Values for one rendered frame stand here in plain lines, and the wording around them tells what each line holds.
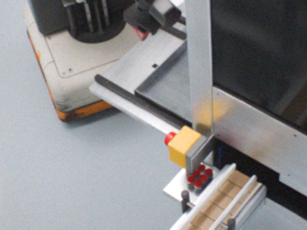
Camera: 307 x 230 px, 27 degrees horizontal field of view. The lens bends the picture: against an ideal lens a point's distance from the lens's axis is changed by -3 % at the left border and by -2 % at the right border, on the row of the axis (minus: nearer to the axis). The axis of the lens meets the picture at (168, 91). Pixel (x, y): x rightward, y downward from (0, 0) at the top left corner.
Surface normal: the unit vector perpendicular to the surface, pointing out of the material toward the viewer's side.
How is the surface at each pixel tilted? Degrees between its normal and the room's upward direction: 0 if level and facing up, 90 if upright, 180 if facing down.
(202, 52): 90
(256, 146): 90
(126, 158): 0
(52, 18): 90
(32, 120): 0
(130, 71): 0
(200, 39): 90
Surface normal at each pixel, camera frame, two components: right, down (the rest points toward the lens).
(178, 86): -0.07, -0.65
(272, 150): -0.62, 0.62
